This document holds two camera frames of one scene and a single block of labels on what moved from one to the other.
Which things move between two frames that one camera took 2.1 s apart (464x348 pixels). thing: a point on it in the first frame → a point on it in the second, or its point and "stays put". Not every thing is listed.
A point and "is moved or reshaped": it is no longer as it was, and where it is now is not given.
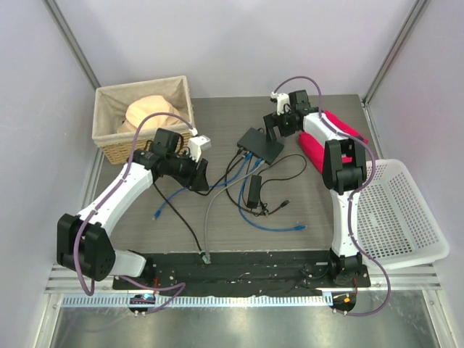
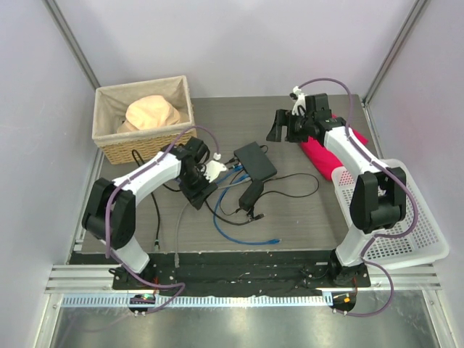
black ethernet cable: x=183 y=217 → x=156 y=243
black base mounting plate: x=248 y=270 stays put
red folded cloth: x=315 y=149 stays put
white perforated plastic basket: x=396 y=225 stays put
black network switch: x=255 y=141 is moved or reshaped
